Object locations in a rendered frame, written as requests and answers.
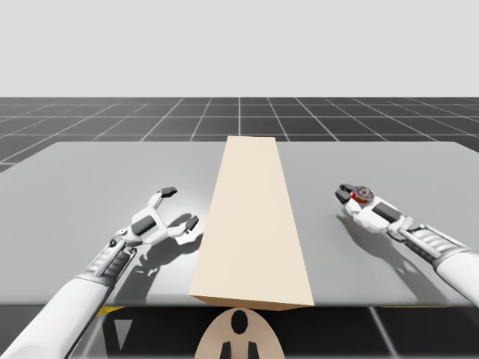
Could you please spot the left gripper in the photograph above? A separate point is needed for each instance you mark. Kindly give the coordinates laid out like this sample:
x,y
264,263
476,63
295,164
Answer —
x,y
147,226

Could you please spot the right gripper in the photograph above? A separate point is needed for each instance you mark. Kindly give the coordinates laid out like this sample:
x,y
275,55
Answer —
x,y
379,217

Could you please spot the red and white can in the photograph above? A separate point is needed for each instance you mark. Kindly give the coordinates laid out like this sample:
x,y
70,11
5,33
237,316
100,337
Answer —
x,y
363,193

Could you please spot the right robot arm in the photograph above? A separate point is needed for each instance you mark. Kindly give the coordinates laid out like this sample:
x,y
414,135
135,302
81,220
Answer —
x,y
445,250

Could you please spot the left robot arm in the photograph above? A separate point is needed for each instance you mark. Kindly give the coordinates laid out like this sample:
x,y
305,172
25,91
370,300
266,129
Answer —
x,y
71,299

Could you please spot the tall board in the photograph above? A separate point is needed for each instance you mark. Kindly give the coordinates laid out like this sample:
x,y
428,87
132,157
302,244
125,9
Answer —
x,y
250,224

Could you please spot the tan robot part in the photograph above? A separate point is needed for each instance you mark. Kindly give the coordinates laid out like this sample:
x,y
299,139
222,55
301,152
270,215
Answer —
x,y
239,336

